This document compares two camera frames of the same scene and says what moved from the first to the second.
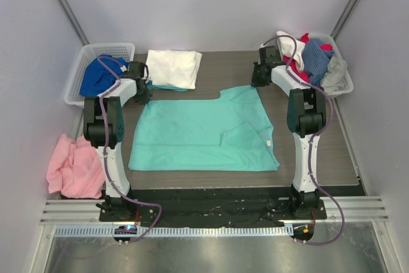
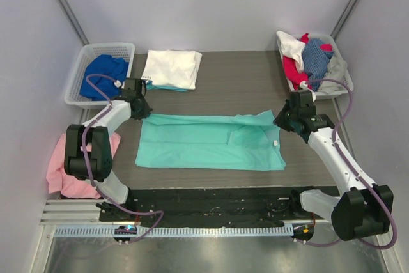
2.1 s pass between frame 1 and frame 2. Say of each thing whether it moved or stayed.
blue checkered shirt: stayed
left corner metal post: stayed
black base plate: stayed
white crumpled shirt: stayed
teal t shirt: moved
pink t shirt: stayed
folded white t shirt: stayed
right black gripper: moved
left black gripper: moved
